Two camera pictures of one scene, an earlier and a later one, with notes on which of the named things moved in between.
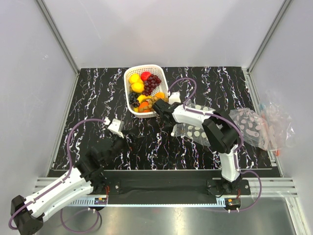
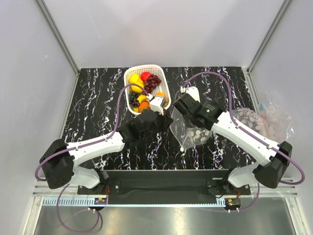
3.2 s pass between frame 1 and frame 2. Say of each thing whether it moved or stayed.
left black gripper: moved
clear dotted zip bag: moved
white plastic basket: stayed
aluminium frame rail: stayed
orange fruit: stayed
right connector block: stayed
